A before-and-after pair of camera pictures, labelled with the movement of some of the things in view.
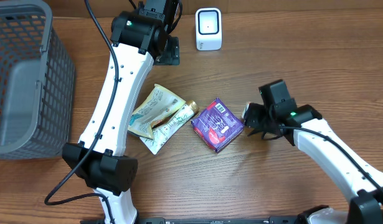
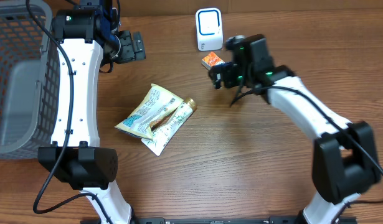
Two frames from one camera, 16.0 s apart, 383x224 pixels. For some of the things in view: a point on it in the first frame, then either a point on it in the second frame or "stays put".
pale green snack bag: [157, 106] stays put
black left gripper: [172, 56] to [129, 55]
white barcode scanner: [208, 28] stays put
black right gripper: [250, 120] to [223, 70]
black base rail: [271, 220] stays put
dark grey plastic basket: [33, 82] stays put
